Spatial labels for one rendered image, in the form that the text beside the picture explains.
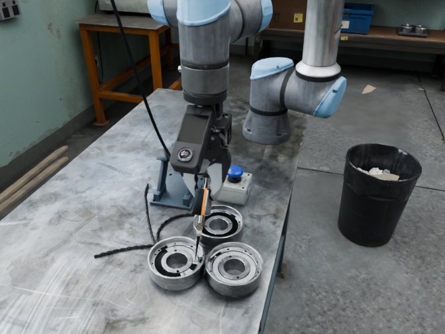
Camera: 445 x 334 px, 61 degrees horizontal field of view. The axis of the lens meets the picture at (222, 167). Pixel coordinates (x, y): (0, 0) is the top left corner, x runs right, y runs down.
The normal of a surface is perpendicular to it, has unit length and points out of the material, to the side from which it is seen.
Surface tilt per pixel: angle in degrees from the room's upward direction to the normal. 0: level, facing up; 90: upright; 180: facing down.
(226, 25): 90
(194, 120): 31
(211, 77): 90
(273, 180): 0
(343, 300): 0
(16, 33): 90
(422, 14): 90
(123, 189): 0
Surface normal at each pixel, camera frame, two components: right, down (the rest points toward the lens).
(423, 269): 0.01, -0.84
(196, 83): -0.31, 0.51
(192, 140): -0.12, -0.45
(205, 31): 0.09, 0.54
